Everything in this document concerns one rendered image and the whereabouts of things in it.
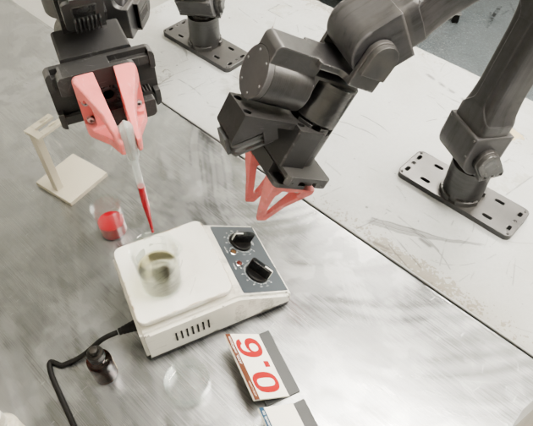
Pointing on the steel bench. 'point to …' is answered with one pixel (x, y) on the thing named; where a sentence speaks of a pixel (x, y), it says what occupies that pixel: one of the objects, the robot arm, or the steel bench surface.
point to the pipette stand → (68, 181)
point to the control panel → (247, 260)
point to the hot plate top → (217, 279)
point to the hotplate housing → (203, 314)
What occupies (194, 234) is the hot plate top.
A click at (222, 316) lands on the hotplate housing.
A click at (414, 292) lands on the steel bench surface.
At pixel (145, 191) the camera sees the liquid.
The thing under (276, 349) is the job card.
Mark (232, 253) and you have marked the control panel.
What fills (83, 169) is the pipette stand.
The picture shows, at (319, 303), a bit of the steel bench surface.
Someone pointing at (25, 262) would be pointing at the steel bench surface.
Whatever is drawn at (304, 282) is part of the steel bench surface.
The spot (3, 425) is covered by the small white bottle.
